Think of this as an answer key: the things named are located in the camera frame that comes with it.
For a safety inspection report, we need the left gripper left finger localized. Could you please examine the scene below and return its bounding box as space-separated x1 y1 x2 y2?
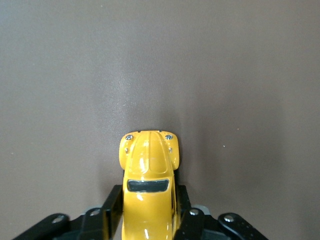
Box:
12 184 125 240

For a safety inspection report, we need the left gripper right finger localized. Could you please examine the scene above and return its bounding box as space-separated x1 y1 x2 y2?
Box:
172 184 270 240

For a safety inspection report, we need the yellow beetle toy car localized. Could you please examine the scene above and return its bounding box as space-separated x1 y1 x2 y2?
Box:
118 129 181 240

